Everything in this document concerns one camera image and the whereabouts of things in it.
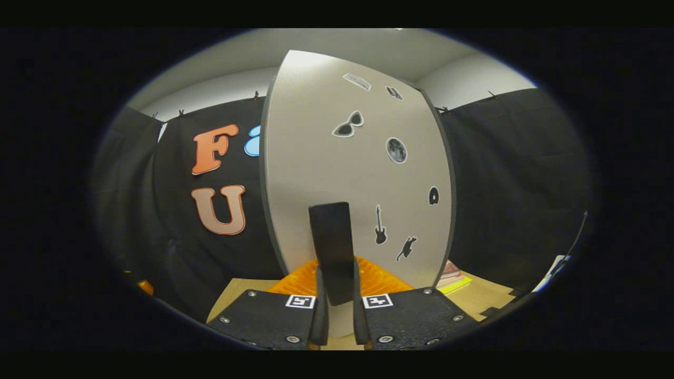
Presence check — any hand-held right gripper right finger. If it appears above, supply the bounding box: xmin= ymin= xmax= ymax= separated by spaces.
xmin=352 ymin=255 xmax=481 ymax=351

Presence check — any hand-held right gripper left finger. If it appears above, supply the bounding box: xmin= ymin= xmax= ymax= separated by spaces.
xmin=205 ymin=257 xmax=331 ymax=351

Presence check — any black cabinet door handle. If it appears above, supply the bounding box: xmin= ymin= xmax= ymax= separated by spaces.
xmin=309 ymin=202 xmax=356 ymax=306

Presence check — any white cabinet door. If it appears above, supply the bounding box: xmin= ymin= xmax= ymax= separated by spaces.
xmin=260 ymin=50 xmax=453 ymax=295

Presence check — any yellow book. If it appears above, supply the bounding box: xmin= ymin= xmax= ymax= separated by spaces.
xmin=440 ymin=277 xmax=473 ymax=295

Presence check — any white device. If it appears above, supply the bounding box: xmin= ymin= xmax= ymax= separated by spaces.
xmin=532 ymin=255 xmax=572 ymax=293

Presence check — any black backdrop cloth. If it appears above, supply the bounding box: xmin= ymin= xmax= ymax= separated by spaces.
xmin=92 ymin=87 xmax=593 ymax=322

